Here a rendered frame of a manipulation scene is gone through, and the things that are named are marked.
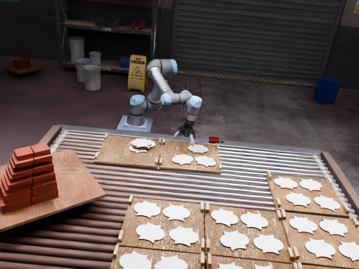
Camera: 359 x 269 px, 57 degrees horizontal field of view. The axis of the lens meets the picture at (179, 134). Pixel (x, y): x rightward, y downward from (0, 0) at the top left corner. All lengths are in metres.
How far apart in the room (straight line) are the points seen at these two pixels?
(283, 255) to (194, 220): 0.46
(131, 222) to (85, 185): 0.32
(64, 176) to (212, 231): 0.84
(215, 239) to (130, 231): 0.42
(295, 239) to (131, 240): 0.82
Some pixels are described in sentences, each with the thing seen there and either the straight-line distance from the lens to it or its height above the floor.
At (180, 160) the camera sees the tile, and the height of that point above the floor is 0.95.
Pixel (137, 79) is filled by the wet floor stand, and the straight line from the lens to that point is 5.84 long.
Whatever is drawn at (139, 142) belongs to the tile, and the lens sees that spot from 2.32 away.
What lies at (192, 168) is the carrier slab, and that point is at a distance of 2.17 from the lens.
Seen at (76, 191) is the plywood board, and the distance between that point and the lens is 1.80.
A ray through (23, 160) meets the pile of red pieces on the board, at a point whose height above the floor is 1.29.
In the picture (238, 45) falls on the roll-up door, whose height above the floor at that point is 0.70.
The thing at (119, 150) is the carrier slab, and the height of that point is 0.94.
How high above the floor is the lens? 2.14
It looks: 28 degrees down
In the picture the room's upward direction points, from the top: 6 degrees clockwise
